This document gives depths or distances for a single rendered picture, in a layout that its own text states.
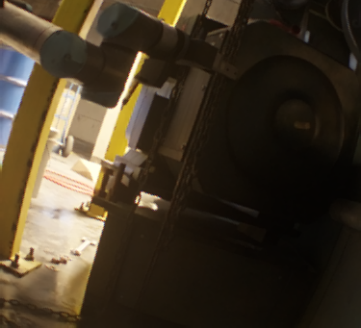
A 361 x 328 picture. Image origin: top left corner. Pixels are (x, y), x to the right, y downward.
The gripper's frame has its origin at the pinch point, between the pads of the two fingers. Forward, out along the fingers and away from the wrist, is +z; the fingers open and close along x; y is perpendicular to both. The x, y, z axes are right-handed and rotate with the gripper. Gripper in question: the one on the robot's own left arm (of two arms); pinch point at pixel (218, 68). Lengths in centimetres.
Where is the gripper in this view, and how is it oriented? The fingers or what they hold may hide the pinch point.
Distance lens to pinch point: 123.6
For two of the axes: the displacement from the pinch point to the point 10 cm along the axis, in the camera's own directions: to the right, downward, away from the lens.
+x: -6.8, -2.3, 7.0
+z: 6.6, 2.4, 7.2
